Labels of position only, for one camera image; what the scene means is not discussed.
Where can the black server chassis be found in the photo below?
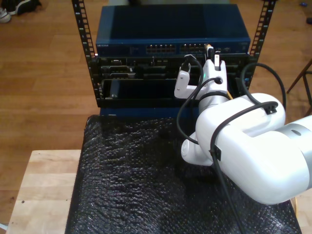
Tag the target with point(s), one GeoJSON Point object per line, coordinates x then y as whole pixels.
{"type": "Point", "coordinates": [146, 70]}

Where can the black rack drawer tray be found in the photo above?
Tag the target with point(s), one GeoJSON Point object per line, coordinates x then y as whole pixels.
{"type": "Point", "coordinates": [146, 92]}

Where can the blue metal base panel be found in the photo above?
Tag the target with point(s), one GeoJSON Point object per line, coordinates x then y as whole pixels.
{"type": "Point", "coordinates": [146, 111]}

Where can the dark wooden chair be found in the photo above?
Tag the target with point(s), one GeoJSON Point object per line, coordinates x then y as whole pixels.
{"type": "Point", "coordinates": [299, 76]}

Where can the small blue object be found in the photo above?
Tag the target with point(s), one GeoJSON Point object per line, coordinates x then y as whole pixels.
{"type": "Point", "coordinates": [303, 4]}

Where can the black bubble mat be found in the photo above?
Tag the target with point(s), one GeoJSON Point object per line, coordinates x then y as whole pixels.
{"type": "Point", "coordinates": [134, 182]}

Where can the dark sneaker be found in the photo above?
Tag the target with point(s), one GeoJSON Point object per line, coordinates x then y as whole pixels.
{"type": "Point", "coordinates": [24, 6]}

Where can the white sneaker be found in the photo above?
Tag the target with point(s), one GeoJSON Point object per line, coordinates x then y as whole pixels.
{"type": "Point", "coordinates": [4, 15]}

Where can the small white object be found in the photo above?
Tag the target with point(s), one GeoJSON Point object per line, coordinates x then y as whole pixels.
{"type": "Point", "coordinates": [3, 226]}

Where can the blue network switch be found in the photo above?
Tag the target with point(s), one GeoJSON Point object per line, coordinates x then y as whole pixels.
{"type": "Point", "coordinates": [170, 24]}

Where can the black metal rack frame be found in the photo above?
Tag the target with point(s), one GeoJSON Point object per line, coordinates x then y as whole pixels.
{"type": "Point", "coordinates": [81, 31]}

